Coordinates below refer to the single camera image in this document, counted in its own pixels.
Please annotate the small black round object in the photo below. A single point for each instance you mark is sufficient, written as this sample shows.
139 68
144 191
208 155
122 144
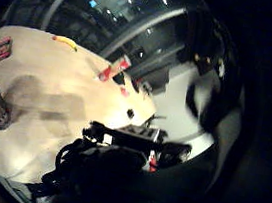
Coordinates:
130 113

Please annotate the white marker cube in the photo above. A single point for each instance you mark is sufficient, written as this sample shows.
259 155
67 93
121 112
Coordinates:
145 132

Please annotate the small red white object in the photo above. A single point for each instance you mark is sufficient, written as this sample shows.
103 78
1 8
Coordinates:
152 161

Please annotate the small red piece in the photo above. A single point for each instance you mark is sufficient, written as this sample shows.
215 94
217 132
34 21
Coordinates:
124 92

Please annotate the red box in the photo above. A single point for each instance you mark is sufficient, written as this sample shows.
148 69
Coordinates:
114 69

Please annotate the yellow banana toy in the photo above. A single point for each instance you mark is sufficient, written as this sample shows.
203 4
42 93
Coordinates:
65 41

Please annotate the red and black card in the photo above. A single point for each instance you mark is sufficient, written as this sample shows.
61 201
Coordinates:
3 49

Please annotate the the person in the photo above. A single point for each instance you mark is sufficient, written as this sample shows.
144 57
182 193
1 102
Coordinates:
210 74

